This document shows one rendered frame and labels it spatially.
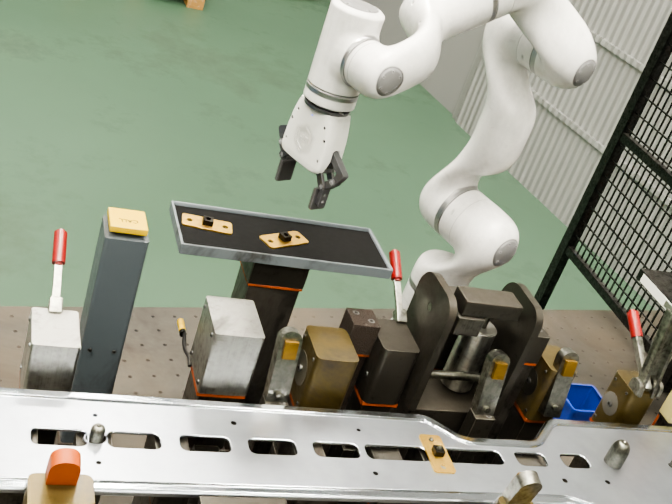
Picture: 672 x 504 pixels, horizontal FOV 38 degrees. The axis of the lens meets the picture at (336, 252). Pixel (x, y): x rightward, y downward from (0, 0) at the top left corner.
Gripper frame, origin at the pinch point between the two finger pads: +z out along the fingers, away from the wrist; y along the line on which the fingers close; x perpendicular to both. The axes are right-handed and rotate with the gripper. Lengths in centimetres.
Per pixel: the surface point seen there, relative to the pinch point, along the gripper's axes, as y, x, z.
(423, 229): -144, 237, 126
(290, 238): 0.8, 0.5, 9.2
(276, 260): 4.7, -5.0, 10.3
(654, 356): 45, 54, 13
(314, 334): 15.4, -2.5, 18.1
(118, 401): 11.7, -34.7, 25.9
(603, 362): 12, 117, 56
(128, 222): -10.3, -24.1, 10.1
